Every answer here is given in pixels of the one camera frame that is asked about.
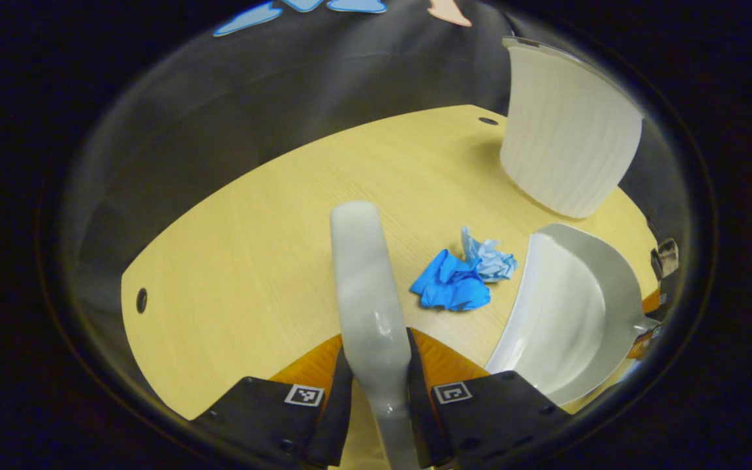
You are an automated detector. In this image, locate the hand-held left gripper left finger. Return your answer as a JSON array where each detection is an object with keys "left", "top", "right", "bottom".
[{"left": 190, "top": 333, "right": 354, "bottom": 469}]

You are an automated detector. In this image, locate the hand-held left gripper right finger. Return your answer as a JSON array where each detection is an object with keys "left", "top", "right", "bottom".
[{"left": 405, "top": 328, "right": 572, "bottom": 469}]

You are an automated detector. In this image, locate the white plastic dustpan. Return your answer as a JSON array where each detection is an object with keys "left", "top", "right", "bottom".
[{"left": 484, "top": 223, "right": 661, "bottom": 407}]

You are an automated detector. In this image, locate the small white broom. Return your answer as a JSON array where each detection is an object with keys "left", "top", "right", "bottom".
[{"left": 330, "top": 200, "right": 419, "bottom": 470}]

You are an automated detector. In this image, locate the dark blue trash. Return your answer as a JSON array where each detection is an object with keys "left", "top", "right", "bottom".
[{"left": 409, "top": 249, "right": 492, "bottom": 312}]

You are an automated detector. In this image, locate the light blue trash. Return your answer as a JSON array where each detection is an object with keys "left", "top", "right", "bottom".
[{"left": 460, "top": 227, "right": 518, "bottom": 283}]

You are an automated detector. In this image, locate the white ribbed garbage bin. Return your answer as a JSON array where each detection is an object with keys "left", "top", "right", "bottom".
[{"left": 499, "top": 37, "right": 644, "bottom": 219}]

